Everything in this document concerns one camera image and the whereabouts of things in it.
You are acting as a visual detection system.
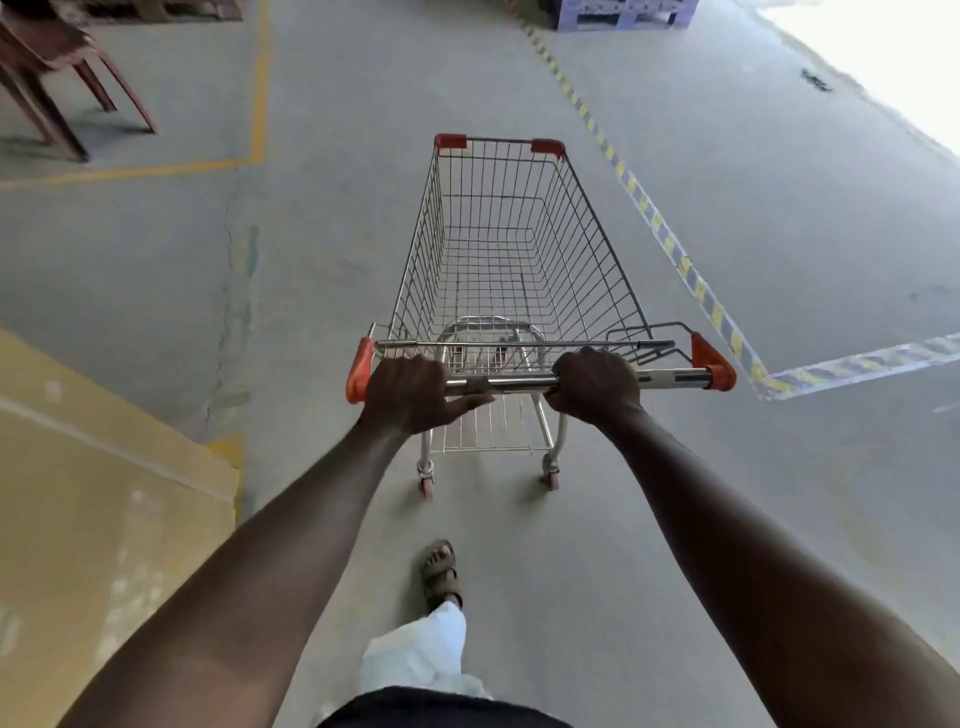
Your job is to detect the wooden pallet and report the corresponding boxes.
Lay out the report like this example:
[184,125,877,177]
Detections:
[73,0,246,24]

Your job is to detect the person's left forearm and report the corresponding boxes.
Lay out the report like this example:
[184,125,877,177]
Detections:
[56,416,414,728]

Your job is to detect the white trouser leg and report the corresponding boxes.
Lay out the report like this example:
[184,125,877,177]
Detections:
[315,600,494,721]

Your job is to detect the dark shirt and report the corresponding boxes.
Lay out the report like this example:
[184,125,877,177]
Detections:
[318,685,573,728]

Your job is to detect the blue plastic pallet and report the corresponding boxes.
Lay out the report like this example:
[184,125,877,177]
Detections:
[537,0,701,32]

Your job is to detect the brown sandal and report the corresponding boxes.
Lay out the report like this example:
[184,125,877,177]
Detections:
[419,539,464,614]

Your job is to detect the metal wire shopping cart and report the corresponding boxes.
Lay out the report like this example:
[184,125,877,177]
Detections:
[345,133,738,502]

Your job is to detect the person's left hand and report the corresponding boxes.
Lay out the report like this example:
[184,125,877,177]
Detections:
[360,354,496,440]

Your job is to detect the person's right forearm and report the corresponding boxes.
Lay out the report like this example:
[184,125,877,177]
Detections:
[596,407,960,728]

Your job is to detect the person's right hand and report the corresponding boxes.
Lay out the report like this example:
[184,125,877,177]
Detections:
[543,346,648,432]

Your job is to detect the brown plastic chair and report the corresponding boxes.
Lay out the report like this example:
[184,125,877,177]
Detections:
[0,9,160,163]

